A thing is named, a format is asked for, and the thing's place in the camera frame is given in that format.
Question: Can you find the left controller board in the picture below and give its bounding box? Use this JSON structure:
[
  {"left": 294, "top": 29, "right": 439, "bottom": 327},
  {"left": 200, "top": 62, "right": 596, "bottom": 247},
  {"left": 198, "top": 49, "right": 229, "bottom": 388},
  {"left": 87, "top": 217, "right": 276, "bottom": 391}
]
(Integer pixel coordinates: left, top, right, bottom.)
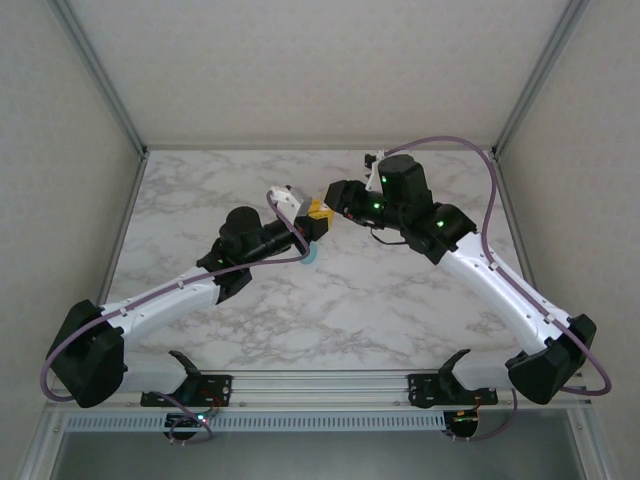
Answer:
[{"left": 164, "top": 407, "right": 221, "bottom": 446}]

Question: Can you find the controller board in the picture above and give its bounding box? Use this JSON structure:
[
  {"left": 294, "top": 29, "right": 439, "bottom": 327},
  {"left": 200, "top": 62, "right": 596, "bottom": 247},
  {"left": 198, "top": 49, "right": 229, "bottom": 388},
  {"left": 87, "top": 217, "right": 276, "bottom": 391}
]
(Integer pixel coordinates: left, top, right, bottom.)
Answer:
[
  {"left": 164, "top": 407, "right": 221, "bottom": 446},
  {"left": 442, "top": 407, "right": 484, "bottom": 444}
]

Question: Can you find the right controller board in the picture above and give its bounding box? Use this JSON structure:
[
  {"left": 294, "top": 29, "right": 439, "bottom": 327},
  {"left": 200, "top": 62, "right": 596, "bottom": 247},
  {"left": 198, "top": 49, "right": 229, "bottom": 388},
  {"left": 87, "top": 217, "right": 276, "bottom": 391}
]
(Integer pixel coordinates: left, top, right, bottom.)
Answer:
[{"left": 442, "top": 407, "right": 484, "bottom": 444}]

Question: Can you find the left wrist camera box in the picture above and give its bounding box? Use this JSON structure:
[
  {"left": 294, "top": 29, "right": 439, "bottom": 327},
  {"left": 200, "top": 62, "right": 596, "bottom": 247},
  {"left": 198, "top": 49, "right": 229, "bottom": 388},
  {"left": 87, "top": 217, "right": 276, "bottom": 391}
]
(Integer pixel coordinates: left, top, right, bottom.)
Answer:
[{"left": 268, "top": 185, "right": 315, "bottom": 221}]

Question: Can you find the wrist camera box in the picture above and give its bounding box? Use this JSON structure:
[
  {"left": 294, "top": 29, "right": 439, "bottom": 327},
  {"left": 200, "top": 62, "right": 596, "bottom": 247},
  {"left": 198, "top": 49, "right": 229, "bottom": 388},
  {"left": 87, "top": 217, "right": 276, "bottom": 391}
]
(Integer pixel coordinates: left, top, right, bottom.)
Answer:
[
  {"left": 268, "top": 185, "right": 315, "bottom": 221},
  {"left": 363, "top": 148, "right": 389, "bottom": 192}
]

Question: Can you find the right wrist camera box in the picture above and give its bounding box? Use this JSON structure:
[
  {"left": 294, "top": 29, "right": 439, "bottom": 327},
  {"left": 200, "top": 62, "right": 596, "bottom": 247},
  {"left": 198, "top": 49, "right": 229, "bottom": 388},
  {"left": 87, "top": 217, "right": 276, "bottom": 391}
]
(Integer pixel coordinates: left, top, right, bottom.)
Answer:
[{"left": 363, "top": 148, "right": 389, "bottom": 192}]

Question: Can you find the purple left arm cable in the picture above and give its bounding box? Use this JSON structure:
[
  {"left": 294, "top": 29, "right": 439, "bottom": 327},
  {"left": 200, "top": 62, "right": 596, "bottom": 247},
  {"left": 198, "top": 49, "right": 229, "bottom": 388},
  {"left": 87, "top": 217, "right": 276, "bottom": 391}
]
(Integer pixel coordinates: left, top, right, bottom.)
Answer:
[{"left": 38, "top": 192, "right": 312, "bottom": 445}]

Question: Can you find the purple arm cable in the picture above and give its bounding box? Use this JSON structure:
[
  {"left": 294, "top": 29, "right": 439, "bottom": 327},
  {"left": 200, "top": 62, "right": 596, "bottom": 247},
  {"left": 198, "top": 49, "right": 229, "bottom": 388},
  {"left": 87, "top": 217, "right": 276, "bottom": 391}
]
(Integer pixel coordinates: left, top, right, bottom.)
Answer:
[
  {"left": 383, "top": 135, "right": 614, "bottom": 444},
  {"left": 38, "top": 192, "right": 312, "bottom": 445}
]

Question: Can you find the thin black camera cable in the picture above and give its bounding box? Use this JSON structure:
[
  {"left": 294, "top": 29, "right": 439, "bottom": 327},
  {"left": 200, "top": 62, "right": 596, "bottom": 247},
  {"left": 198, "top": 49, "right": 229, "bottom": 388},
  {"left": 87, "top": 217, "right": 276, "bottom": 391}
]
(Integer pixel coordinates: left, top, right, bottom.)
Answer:
[{"left": 368, "top": 225, "right": 409, "bottom": 247}]

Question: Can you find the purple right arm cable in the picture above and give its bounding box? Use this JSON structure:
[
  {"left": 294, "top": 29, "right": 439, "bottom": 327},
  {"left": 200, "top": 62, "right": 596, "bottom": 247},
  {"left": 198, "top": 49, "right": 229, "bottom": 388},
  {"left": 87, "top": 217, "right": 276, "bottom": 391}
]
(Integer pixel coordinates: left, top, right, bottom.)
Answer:
[{"left": 383, "top": 135, "right": 614, "bottom": 444}]

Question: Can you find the aluminium table back rail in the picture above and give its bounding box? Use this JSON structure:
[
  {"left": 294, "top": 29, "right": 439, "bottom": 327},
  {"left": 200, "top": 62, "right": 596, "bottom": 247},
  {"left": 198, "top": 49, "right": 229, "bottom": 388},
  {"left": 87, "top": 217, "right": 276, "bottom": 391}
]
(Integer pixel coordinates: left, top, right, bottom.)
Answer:
[{"left": 144, "top": 143, "right": 496, "bottom": 152}]

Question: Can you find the aluminium table side rail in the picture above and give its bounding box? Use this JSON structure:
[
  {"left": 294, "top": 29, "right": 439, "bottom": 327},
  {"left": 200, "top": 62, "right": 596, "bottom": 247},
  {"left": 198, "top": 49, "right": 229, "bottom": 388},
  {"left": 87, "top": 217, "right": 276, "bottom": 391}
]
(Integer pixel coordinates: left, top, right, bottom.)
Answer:
[
  {"left": 92, "top": 151, "right": 150, "bottom": 329},
  {"left": 489, "top": 152, "right": 561, "bottom": 370}
]

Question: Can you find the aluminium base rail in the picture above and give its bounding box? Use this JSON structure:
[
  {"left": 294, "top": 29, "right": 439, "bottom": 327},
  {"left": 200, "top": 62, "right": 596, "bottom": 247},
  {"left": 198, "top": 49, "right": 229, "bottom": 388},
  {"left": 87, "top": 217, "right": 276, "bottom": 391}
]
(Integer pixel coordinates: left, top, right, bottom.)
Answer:
[{"left": 119, "top": 368, "right": 595, "bottom": 407}]

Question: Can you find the aluminium frame post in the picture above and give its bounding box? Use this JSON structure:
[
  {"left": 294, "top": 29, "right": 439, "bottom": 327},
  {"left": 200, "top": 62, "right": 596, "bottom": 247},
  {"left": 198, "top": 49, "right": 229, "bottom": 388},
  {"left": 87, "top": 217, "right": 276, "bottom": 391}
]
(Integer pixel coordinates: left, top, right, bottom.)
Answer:
[
  {"left": 490, "top": 0, "right": 596, "bottom": 160},
  {"left": 47, "top": 0, "right": 151, "bottom": 156}
]

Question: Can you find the grey slotted cable duct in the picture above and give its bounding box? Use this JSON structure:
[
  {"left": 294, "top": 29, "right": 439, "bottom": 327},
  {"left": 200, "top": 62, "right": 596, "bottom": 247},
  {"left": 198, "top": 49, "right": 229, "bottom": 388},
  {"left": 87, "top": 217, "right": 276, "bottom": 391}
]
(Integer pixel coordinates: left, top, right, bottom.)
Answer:
[{"left": 67, "top": 412, "right": 447, "bottom": 432}]

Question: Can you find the aluminium frame leg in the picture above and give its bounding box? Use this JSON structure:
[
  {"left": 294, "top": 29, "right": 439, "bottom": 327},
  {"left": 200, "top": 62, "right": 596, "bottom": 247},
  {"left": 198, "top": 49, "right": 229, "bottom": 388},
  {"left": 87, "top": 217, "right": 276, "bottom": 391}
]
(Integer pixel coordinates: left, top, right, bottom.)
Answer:
[
  {"left": 17, "top": 409, "right": 69, "bottom": 480},
  {"left": 569, "top": 407, "right": 619, "bottom": 480}
]

